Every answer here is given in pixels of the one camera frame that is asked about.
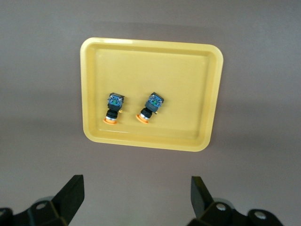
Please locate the yellow push button blue block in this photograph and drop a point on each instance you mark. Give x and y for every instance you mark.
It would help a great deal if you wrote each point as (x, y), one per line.
(114, 103)
(152, 103)

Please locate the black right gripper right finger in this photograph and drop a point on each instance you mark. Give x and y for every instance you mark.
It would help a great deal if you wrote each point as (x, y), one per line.
(202, 200)

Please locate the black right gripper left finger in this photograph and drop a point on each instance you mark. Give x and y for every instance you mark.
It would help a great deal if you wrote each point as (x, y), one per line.
(68, 200)

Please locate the yellow plastic tray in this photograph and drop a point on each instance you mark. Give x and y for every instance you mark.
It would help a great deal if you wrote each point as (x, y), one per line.
(152, 70)

